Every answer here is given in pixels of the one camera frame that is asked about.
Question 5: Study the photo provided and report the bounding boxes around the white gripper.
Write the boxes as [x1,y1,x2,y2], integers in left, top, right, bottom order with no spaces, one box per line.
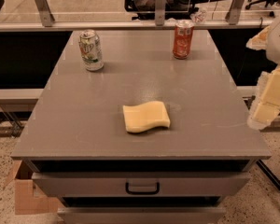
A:
[246,14,280,130]

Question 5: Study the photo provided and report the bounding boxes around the yellow sponge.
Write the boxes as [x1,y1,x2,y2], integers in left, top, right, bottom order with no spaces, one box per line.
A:
[123,101,171,133]

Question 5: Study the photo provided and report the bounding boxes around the orange soda can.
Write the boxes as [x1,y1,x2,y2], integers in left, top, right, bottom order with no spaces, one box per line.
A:
[173,20,194,59]

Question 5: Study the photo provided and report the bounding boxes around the green white 7up can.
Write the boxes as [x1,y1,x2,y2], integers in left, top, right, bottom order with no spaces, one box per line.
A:
[78,30,104,72]

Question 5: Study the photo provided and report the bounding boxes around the crumpled plastic wrapper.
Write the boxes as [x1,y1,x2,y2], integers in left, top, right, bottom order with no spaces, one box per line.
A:
[190,8,207,24]

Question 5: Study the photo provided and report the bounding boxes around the grey drawer cabinet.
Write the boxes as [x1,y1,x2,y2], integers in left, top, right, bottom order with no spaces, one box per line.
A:
[12,31,270,224]

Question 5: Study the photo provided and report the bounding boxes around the metal railing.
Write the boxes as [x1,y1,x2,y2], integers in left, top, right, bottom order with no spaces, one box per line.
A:
[0,0,274,31]

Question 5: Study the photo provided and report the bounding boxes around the grey upper drawer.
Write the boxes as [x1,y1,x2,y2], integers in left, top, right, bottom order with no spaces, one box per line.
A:
[33,172,249,198]

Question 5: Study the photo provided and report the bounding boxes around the grey drawer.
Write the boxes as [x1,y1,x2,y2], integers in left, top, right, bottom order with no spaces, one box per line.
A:
[33,172,249,198]
[58,207,225,224]

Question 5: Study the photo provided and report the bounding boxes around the grey lower drawer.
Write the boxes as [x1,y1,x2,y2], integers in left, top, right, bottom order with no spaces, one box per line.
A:
[58,207,225,224]

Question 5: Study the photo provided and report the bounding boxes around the brown cardboard box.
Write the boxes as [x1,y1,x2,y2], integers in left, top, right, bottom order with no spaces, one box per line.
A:
[4,161,63,215]

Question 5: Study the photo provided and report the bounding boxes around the black drawer handle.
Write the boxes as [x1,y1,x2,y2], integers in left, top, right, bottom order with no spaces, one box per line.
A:
[125,182,161,195]

